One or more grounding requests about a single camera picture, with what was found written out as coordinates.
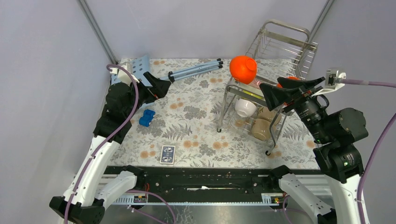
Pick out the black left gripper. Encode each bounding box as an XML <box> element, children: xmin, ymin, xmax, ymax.
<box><xmin>125</xmin><ymin>71</ymin><xmax>171</xmax><ymax>119</ymax></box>

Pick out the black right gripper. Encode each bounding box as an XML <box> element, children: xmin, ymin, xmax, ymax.
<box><xmin>258</xmin><ymin>75</ymin><xmax>330</xmax><ymax>141</ymax></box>

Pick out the orange plastic bowl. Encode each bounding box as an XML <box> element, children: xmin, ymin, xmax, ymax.
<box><xmin>229</xmin><ymin>56</ymin><xmax>257</xmax><ymax>84</ymax></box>
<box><xmin>276</xmin><ymin>76</ymin><xmax>301</xmax><ymax>89</ymax></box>

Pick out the stainless steel dish rack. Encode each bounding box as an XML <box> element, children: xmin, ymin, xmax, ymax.
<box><xmin>217</xmin><ymin>19</ymin><xmax>318</xmax><ymax>155</ymax></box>

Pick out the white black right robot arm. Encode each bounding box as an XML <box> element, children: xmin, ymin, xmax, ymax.
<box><xmin>260</xmin><ymin>77</ymin><xmax>368</xmax><ymax>224</ymax></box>

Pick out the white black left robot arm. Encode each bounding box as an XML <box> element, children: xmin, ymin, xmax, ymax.
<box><xmin>49</xmin><ymin>72</ymin><xmax>171</xmax><ymax>224</ymax></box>

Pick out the light blue perforated panel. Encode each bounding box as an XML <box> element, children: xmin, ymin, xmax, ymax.
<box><xmin>119</xmin><ymin>55</ymin><xmax>151</xmax><ymax>86</ymax></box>

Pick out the beige floral bowl rear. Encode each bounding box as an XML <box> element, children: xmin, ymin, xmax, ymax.
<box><xmin>256</xmin><ymin>106</ymin><xmax>282</xmax><ymax>126</ymax></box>

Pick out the beige floral bowl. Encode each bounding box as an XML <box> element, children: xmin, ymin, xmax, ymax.
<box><xmin>251</xmin><ymin>119</ymin><xmax>271</xmax><ymax>141</ymax></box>
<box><xmin>256</xmin><ymin>106</ymin><xmax>282</xmax><ymax>126</ymax></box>

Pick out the blue toy car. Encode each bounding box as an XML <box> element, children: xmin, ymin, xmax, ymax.
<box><xmin>139</xmin><ymin>109</ymin><xmax>156</xmax><ymax>127</ymax></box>

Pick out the white ceramic bowl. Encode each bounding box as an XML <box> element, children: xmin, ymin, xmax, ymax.
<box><xmin>234</xmin><ymin>98</ymin><xmax>257</xmax><ymax>118</ymax></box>

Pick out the beige floral bowl front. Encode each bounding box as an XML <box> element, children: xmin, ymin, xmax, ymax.
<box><xmin>251</xmin><ymin>119</ymin><xmax>271</xmax><ymax>141</ymax></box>

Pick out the floral patterned table mat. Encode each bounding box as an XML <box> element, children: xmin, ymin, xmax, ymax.
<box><xmin>110</xmin><ymin>59</ymin><xmax>318</xmax><ymax>169</ymax></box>

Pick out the blue playing card box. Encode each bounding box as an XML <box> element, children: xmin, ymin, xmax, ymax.
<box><xmin>160</xmin><ymin>146</ymin><xmax>176</xmax><ymax>164</ymax></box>

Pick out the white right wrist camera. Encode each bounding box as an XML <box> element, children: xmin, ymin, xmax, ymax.
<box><xmin>313</xmin><ymin>68</ymin><xmax>346</xmax><ymax>96</ymax></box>

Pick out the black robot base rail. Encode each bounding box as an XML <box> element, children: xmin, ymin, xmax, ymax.
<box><xmin>104</xmin><ymin>165</ymin><xmax>324</xmax><ymax>206</ymax></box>

